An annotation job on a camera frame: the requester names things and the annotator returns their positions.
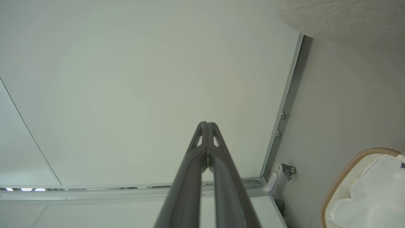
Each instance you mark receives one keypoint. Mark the light grey fabric sofa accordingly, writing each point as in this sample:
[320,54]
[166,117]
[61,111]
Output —
[348,15]

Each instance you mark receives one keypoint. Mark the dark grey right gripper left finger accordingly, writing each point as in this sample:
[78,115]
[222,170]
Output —
[185,190]

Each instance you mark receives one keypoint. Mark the white cloth basket liner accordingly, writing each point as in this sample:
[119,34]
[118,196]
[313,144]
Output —
[373,196]

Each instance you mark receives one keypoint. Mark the curved grey frame foot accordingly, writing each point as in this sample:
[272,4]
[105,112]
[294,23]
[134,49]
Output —
[272,185]

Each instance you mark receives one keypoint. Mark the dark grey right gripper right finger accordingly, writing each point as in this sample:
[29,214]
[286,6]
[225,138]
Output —
[229,196]

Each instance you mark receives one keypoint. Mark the small metal caster wheel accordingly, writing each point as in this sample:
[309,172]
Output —
[290,171]

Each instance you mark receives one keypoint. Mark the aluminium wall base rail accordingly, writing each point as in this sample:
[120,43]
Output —
[286,104]

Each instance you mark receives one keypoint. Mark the wicker rimmed laundry basket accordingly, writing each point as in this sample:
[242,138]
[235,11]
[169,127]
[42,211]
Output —
[341,175]

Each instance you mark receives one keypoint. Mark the aluminium partition frame rail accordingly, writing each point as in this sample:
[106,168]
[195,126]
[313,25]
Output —
[95,192]

